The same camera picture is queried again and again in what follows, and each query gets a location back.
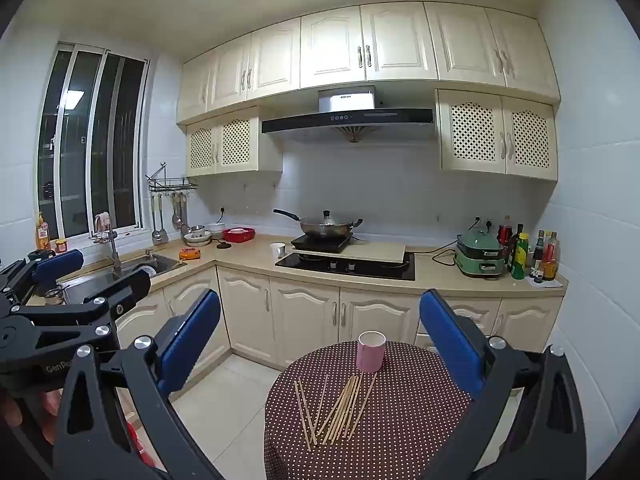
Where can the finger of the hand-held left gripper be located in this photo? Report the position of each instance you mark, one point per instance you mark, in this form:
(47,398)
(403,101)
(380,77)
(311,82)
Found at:
(57,265)
(120,290)

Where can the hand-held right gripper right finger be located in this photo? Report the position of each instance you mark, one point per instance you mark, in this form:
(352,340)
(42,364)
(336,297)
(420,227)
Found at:
(447,335)

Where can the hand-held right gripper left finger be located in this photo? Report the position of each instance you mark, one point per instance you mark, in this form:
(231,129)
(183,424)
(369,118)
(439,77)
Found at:
(192,335)

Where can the pink cup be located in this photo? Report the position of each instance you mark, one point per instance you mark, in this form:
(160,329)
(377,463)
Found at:
(370,355)

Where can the pile of wooden chopsticks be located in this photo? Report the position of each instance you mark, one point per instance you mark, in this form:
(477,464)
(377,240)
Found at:
(340,410)

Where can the person's left hand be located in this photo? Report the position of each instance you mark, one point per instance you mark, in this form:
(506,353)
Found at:
(10,412)

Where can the small jar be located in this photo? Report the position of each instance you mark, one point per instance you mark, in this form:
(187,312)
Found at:
(61,245)

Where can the orange label bottle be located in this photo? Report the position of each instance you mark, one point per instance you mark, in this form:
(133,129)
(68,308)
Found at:
(42,232)

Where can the steel sink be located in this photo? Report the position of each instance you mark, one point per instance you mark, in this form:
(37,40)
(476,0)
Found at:
(150,265)

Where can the steel faucet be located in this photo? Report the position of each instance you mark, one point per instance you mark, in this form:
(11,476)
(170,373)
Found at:
(114,250)

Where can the hanging steel spatula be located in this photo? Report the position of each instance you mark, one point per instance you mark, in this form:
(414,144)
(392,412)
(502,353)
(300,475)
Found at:
(159,232)

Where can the orange dish sponge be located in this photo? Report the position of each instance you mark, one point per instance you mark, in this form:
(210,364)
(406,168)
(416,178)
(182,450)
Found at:
(190,254)

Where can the green electric cooker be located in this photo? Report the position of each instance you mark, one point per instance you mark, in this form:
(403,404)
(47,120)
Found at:
(480,255)

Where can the hanging steel ladle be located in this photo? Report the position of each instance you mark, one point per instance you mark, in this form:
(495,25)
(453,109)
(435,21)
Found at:
(176,217)

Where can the black glass gas hob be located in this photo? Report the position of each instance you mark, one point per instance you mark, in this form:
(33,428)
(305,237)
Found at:
(380,271)

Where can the stack of bowls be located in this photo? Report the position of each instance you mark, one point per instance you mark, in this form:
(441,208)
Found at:
(197,236)

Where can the brown polka dot tablecloth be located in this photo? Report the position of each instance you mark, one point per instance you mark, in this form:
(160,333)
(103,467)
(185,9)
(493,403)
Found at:
(400,425)

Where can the green yellow bottle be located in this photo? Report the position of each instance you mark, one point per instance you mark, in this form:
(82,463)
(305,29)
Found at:
(520,260)

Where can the beige cutting board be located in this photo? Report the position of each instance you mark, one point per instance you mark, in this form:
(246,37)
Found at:
(380,252)

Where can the dark glass bottle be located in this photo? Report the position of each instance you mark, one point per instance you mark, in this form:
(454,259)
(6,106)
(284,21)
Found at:
(515,250)

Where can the cream kitchen base cabinets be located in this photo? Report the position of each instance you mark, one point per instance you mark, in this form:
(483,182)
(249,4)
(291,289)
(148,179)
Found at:
(300,315)

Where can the red plastic basket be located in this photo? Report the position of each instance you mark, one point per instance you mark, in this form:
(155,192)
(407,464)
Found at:
(239,235)

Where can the red label bottle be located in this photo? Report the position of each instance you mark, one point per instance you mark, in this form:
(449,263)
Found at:
(505,232)

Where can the red object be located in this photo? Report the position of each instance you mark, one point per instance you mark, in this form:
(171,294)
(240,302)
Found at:
(136,440)

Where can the white cup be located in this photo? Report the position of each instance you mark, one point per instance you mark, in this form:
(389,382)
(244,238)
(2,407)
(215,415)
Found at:
(277,251)

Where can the dark sauce bottle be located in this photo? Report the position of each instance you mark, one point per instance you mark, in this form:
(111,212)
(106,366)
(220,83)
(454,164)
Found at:
(538,255)

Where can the sliding window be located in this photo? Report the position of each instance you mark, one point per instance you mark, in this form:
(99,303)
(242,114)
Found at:
(95,145)

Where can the orange sauce bottle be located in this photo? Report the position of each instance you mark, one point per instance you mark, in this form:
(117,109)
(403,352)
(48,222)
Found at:
(550,260)

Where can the black induction cooker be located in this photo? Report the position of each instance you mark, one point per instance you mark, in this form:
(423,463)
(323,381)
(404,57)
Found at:
(320,244)

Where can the steel wok with lid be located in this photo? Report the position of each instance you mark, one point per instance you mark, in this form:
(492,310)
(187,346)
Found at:
(327,227)

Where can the large cream lattice door cabinet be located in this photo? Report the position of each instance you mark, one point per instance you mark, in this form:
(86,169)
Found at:
(495,132)

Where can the black range hood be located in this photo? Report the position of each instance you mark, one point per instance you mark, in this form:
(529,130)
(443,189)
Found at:
(345,120)

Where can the cream upper wall cabinets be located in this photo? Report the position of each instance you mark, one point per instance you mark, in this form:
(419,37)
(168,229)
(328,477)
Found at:
(390,45)

